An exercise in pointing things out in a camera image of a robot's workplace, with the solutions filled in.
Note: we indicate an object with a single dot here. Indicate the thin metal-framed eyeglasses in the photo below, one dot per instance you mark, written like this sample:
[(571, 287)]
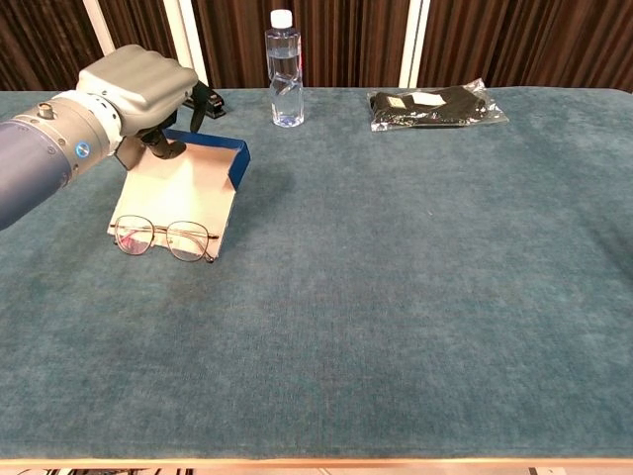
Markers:
[(187, 241)]

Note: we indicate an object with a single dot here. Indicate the blue printed glasses case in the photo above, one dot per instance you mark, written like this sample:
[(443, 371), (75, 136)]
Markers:
[(188, 193)]

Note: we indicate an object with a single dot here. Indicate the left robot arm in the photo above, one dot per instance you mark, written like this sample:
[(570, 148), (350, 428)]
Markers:
[(39, 153)]

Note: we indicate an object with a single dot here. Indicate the teal table cloth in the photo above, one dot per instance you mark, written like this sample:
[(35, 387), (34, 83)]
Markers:
[(346, 297)]

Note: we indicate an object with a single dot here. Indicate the clear plastic water bottle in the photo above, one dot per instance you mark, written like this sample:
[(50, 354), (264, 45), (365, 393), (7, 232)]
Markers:
[(286, 74)]

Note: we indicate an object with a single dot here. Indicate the black stapler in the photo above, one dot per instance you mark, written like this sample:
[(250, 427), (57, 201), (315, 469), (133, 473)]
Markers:
[(215, 104)]

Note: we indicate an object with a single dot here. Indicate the black garment in plastic bag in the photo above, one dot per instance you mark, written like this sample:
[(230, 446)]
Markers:
[(435, 111)]

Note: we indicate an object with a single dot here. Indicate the dark brown pleated curtain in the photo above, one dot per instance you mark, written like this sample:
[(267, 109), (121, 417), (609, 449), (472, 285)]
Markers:
[(346, 39)]

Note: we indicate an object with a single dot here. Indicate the white frame post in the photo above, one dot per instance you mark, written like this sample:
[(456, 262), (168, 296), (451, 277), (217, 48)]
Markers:
[(185, 29), (99, 25), (414, 44)]

